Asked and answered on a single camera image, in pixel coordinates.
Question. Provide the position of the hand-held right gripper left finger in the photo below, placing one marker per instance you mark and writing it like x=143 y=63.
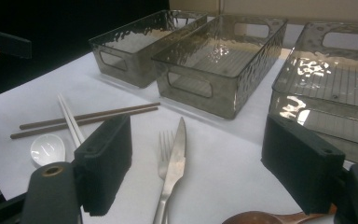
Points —
x=102 y=165

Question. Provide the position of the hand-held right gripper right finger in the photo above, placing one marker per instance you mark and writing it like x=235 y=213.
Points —
x=301 y=168

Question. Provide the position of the white chopstick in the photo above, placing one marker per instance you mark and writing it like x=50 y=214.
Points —
x=70 y=124
x=73 y=122

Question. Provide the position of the brown chopstick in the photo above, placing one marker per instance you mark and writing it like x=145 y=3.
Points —
x=112 y=112
x=37 y=131

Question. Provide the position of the white ceramic spoon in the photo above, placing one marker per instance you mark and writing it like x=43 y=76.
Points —
x=47 y=150

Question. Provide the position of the metal fork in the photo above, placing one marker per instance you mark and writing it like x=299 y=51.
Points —
x=164 y=149

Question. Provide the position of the brown wooden spoon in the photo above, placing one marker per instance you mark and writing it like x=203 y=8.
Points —
x=254 y=217

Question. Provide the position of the metal knife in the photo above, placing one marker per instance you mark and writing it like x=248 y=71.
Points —
x=176 y=158

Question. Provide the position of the smoky clear plastic bin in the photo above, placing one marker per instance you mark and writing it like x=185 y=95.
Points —
x=329 y=81
x=199 y=77
x=127 y=67

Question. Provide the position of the light wooden desk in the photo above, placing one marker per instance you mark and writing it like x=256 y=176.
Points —
x=292 y=7

